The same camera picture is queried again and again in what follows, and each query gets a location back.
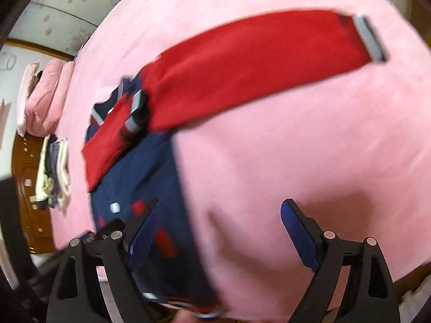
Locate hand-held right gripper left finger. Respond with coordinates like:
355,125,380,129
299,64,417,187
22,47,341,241
46,198,160,323

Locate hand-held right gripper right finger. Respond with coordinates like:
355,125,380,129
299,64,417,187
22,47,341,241
280,199,401,323

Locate red and navy jacket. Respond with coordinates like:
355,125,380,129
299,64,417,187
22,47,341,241
82,8,388,318

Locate stack of folded clothes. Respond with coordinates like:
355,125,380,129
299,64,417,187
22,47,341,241
30,134,72,213

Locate pink plush blanket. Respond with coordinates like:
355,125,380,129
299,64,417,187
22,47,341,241
50,0,431,320

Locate brown wooden cabinet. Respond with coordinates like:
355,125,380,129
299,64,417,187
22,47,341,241
11,131,58,254

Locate black chair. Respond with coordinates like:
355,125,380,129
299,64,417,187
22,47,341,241
0,175,51,323

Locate pink folded quilt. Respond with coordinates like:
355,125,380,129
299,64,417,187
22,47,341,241
17,59,78,138

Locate wooden wall rail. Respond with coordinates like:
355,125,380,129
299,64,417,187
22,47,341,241
3,38,76,62

